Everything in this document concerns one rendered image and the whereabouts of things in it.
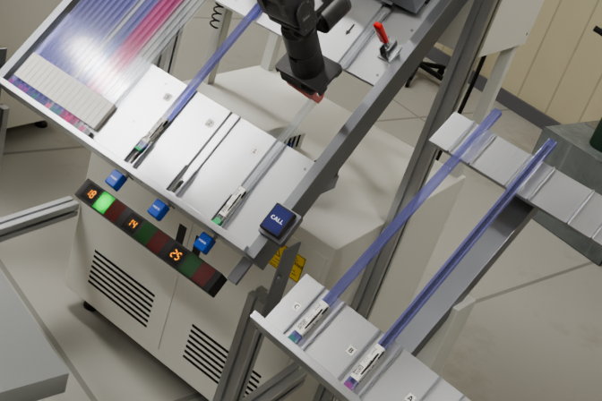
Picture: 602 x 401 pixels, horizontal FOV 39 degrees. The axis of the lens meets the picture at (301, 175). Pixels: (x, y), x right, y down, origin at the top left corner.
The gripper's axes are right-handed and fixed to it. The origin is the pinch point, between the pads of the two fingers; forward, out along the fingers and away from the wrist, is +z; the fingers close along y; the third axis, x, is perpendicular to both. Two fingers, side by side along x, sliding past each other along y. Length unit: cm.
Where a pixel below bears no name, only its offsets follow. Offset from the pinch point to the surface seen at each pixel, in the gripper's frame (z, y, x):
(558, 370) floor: 150, -49, -28
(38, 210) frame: 46, 63, 42
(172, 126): 2.3, 20.0, 18.7
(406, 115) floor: 233, 83, -124
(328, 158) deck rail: 0.5, -9.7, 8.9
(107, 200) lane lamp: 4.9, 21.2, 36.4
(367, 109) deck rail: -0.5, -9.9, -2.5
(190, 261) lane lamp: 5.1, 0.0, 36.6
